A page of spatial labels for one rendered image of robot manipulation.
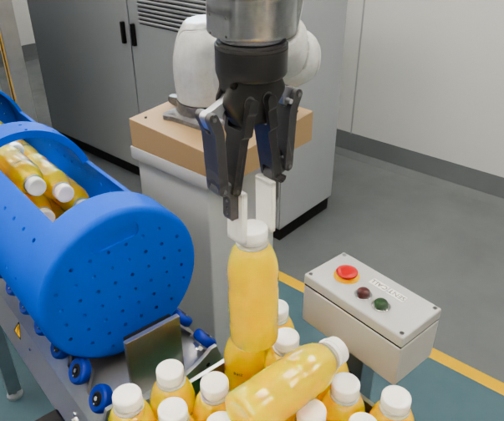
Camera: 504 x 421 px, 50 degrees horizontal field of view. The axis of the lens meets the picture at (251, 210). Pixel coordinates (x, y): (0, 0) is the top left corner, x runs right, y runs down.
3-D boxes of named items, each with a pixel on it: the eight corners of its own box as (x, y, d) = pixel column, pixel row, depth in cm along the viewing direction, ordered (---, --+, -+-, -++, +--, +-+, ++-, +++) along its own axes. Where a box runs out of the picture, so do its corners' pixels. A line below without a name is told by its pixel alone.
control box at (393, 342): (338, 295, 102) (343, 250, 96) (431, 355, 89) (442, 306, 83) (301, 318, 96) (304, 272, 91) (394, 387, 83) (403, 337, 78)
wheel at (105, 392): (104, 377, 88) (94, 377, 86) (119, 395, 85) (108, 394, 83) (92, 402, 88) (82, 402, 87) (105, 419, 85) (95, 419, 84)
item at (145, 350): (176, 362, 97) (171, 308, 91) (185, 369, 96) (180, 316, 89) (127, 390, 92) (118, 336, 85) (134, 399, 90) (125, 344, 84)
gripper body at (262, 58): (258, 24, 59) (257, 105, 64) (195, 36, 55) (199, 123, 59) (308, 37, 54) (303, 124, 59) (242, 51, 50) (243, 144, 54)
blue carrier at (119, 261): (30, 159, 162) (2, 65, 146) (203, 308, 105) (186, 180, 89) (-72, 194, 147) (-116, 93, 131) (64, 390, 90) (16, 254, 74)
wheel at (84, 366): (84, 352, 93) (74, 351, 91) (96, 367, 90) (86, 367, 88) (73, 374, 93) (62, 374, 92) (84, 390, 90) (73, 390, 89)
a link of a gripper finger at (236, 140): (261, 99, 56) (251, 99, 55) (245, 199, 60) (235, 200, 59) (236, 90, 59) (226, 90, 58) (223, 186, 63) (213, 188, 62)
